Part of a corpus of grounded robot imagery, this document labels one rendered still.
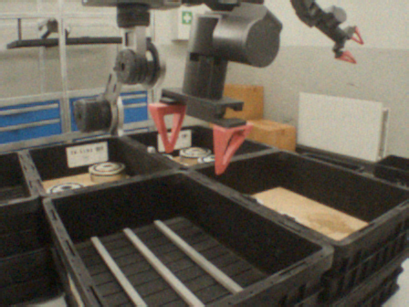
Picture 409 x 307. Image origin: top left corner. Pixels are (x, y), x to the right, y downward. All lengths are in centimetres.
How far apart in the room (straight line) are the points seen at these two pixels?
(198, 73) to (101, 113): 136
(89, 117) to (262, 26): 143
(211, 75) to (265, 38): 9
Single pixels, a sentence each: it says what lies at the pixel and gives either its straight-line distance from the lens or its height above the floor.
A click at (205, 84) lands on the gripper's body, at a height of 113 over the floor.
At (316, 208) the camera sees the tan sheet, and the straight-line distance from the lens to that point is 82.
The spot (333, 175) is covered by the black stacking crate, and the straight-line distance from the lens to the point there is 81.
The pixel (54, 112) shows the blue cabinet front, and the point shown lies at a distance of 276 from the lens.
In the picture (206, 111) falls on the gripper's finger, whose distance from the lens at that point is 43.
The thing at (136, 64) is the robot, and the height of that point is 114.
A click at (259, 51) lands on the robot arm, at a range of 40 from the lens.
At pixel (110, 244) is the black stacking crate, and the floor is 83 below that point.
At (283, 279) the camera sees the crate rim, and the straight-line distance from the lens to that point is 40.
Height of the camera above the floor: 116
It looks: 16 degrees down
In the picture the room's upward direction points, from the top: straight up
